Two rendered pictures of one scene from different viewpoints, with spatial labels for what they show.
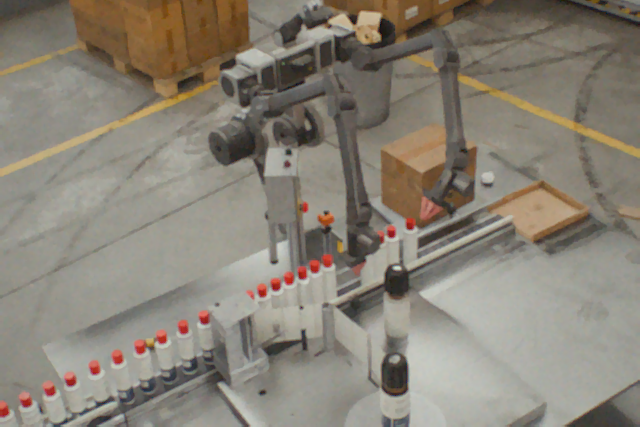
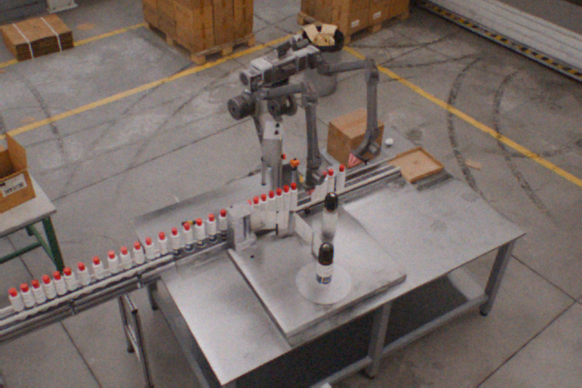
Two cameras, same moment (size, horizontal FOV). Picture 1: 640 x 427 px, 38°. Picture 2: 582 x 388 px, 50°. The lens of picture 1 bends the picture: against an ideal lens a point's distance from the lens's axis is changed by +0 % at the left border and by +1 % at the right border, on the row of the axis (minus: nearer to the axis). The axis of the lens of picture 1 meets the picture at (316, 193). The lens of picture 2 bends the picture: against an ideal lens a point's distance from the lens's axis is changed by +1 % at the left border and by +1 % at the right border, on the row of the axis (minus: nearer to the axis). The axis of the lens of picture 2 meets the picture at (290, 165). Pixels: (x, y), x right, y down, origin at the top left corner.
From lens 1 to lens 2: 0.63 m
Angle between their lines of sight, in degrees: 5
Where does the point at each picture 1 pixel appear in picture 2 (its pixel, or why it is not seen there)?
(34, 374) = (115, 231)
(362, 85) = not seen: hidden behind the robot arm
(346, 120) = (311, 109)
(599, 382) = (436, 265)
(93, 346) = (157, 222)
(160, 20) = (198, 16)
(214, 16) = (232, 15)
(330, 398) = (289, 263)
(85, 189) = (146, 120)
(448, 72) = (371, 84)
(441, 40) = (369, 64)
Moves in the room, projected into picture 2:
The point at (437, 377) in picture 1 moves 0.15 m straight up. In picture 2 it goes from (348, 256) to (351, 238)
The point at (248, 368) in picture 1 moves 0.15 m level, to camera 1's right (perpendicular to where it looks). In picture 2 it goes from (245, 243) to (271, 243)
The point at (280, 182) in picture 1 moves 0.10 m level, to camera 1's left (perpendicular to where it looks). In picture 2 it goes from (272, 142) to (254, 142)
